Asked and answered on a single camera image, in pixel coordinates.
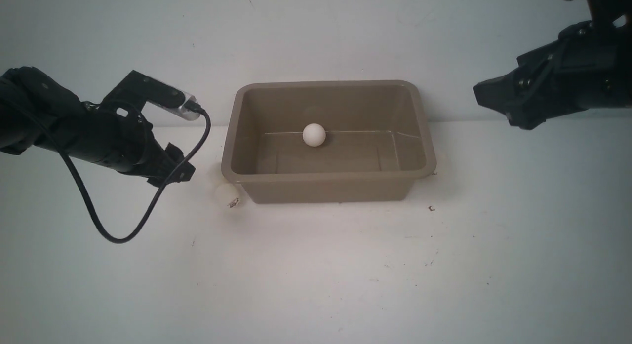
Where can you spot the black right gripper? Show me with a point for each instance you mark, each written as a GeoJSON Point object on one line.
{"type": "Point", "coordinates": [586, 67]}

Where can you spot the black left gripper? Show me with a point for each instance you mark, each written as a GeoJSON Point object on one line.
{"type": "Point", "coordinates": [119, 137]}

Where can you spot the white ball with black logo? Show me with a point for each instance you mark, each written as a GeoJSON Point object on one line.
{"type": "Point", "coordinates": [227, 196]}

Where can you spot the plain white table-tennis ball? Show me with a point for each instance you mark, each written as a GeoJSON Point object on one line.
{"type": "Point", "coordinates": [314, 135]}

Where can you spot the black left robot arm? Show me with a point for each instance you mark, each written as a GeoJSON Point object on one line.
{"type": "Point", "coordinates": [37, 111]}

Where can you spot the tan plastic bin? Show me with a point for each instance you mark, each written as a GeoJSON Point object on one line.
{"type": "Point", "coordinates": [378, 141]}

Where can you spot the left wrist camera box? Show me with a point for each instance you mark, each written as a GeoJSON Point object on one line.
{"type": "Point", "coordinates": [137, 89]}

